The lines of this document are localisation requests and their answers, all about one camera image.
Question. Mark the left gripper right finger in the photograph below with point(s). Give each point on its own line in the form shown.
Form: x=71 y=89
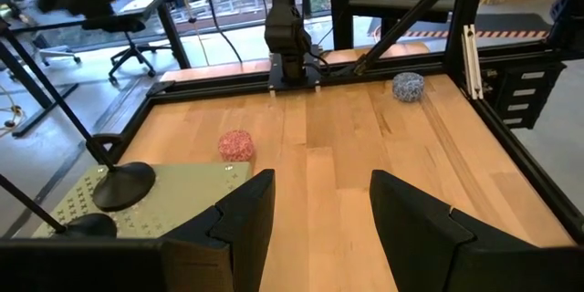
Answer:
x=410 y=246

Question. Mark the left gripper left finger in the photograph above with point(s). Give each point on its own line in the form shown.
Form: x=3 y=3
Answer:
x=246 y=237

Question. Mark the pink patterned candle tin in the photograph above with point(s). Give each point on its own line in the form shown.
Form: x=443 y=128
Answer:
x=236 y=146

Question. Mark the blue patterned candle tin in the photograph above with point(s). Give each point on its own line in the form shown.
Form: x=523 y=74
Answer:
x=408 y=86

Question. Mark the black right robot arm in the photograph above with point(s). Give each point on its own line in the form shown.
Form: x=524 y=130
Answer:
x=285 y=32

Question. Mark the black office chair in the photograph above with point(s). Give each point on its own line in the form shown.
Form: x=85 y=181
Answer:
x=173 y=32
x=130 y=25

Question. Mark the green perforated metal shelf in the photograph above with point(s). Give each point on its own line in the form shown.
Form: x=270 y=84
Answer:
x=191 y=191

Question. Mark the black drawer cabinet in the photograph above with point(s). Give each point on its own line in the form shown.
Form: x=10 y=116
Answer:
x=529 y=96

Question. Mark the white aluminium extrusion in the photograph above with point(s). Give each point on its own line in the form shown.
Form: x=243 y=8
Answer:
x=472 y=61

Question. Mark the black mat with hazard stripes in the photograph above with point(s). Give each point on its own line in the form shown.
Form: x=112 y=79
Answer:
x=511 y=25

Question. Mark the black desk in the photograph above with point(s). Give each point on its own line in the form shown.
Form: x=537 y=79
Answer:
x=342 y=9

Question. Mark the black aluminium table frame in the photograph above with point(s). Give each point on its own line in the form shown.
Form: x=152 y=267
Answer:
x=465 y=0

